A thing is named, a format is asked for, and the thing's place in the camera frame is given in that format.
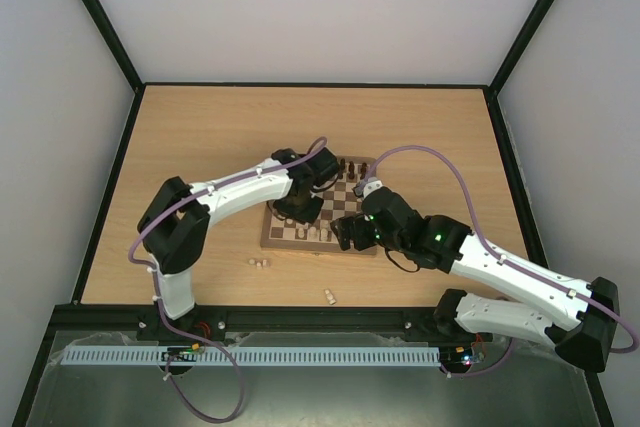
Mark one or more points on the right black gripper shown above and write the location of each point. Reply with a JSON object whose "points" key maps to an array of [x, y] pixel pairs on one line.
{"points": [[355, 232]]}

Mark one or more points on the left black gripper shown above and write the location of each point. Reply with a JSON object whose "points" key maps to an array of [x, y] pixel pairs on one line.
{"points": [[310, 217]]}

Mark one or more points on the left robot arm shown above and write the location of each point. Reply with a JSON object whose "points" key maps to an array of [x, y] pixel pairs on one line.
{"points": [[173, 229]]}

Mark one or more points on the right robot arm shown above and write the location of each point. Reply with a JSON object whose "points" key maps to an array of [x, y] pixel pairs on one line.
{"points": [[570, 315]]}

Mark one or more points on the wooden chess board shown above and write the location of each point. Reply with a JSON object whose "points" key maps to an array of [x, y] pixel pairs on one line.
{"points": [[339, 201]]}

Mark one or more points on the lying light chess piece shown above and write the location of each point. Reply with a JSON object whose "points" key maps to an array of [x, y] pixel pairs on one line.
{"points": [[329, 297]]}

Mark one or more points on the black aluminium frame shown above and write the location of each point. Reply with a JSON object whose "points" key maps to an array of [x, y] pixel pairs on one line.
{"points": [[76, 316]]}

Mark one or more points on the white slotted cable duct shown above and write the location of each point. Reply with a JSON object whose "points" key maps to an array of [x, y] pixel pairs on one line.
{"points": [[253, 356]]}

